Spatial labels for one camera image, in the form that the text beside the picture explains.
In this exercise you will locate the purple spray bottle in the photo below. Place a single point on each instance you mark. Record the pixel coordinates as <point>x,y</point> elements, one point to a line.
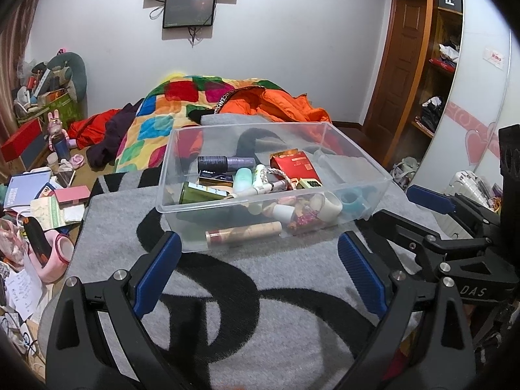
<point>239,163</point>

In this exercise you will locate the red flat box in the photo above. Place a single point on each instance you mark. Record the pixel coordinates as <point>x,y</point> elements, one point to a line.
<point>20,142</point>

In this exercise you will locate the red garment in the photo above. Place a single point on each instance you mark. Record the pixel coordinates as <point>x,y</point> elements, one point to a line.
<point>89,128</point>

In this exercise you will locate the white suitcase with stickers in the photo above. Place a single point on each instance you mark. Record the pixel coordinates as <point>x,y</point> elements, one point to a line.
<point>467,189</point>

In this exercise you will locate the brown wooden door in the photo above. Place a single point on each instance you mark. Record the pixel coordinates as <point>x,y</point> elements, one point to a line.
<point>400,77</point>

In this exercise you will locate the black orange utility tool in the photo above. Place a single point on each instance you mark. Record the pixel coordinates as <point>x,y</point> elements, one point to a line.
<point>34,241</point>

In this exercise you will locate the pink round holder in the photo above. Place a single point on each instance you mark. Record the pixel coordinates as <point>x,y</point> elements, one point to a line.
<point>55,258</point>

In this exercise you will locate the white handbag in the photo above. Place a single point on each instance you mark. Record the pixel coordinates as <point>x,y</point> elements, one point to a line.
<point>405,170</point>

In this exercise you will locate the orange padded jacket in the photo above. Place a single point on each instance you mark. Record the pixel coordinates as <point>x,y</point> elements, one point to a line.
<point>276,105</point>

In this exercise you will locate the beige cosmetic tube white cap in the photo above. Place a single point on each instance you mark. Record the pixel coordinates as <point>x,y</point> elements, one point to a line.
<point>283,213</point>

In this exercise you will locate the green glass bottle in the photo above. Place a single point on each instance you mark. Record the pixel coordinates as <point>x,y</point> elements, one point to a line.
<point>195,194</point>

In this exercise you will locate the red gold packet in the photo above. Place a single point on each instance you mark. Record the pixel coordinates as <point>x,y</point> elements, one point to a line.
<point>296,166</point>

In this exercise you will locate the pink beige cosmetic tube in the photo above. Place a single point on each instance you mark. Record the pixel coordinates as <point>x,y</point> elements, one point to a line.
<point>243,233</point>

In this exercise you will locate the light blue tape roll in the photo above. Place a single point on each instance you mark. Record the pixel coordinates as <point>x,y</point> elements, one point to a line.
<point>352,201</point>

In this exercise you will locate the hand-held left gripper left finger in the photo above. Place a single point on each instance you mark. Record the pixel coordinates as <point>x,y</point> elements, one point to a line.
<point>157,272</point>

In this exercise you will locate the mint green bottle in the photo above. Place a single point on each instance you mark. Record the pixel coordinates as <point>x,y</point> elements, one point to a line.
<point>243,180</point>

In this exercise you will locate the pink rabbit toy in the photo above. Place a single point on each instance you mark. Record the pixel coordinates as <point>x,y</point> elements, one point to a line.
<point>56,124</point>

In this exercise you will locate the small blue box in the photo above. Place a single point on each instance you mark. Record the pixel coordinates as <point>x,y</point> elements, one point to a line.
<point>217,177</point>

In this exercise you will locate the white round jar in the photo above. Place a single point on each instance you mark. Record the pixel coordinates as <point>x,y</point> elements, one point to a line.
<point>331,207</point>

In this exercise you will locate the clear plastic storage box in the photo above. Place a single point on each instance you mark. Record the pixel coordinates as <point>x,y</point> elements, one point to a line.
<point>349,158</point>

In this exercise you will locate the pale green notebook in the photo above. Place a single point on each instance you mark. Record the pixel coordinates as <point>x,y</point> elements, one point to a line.
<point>46,213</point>

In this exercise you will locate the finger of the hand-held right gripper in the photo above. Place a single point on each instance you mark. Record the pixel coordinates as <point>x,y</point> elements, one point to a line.
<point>410,235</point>
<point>430,199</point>

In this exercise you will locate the colourful patchwork quilt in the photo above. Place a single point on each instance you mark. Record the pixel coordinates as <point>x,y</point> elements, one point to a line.
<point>154,130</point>

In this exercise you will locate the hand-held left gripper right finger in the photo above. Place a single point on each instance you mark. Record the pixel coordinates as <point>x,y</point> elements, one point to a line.
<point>362,277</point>

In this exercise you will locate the white handwritten papers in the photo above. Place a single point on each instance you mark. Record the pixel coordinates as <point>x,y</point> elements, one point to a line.
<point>22,292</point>

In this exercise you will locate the dark purple garment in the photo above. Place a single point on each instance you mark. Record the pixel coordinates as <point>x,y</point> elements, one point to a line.
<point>111,138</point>

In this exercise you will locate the grey black patterned blanket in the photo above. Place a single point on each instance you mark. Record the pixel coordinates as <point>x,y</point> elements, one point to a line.
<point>122,227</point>

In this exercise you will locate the blue notebook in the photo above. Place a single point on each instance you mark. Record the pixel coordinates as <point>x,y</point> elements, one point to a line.
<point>24,191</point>

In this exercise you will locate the pink flat case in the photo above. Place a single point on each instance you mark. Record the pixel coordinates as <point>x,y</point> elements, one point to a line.
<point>71,195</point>

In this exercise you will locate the light green cosmetic tube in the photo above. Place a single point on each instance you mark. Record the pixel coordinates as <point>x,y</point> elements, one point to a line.
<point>259,178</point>

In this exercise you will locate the white wardrobe pink hearts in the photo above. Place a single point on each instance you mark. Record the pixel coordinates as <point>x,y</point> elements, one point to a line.
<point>475,101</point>

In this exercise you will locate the small pink slipper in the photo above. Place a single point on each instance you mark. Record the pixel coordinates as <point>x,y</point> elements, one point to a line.
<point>78,161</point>

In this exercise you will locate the brown striped curtain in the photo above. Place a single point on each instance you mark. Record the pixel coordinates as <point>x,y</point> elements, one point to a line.
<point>16,81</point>

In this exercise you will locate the wooden shelf unit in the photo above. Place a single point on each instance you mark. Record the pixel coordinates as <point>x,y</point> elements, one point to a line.
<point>440,81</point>

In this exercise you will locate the dark blue bottle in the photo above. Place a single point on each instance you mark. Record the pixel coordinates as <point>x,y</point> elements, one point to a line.
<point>61,148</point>

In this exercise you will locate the green cardboard box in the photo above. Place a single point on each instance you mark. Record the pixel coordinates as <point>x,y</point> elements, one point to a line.
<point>61,107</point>

